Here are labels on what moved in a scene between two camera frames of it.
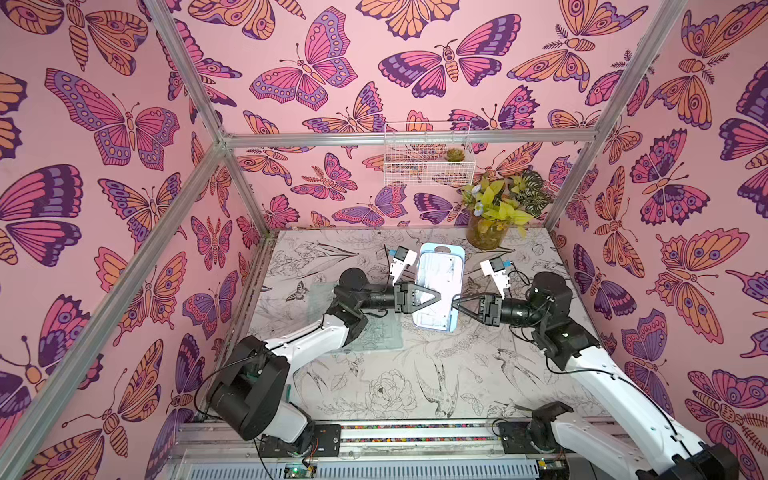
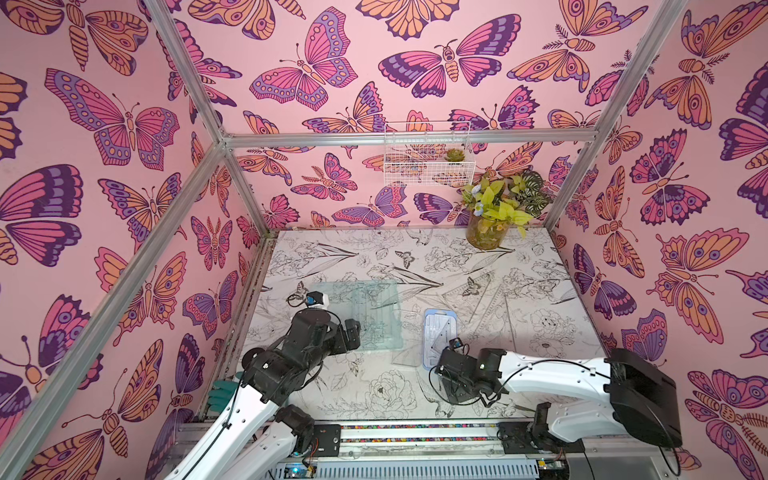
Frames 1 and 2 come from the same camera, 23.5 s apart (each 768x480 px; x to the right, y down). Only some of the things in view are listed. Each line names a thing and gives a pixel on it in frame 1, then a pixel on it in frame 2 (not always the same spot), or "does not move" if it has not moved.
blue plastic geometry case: [441, 269] → [439, 329]
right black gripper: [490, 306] → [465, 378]
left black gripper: [403, 299] → [340, 344]
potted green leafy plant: [492, 207] does not move
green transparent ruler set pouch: [383, 332] does not move
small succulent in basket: [455, 155] does not move
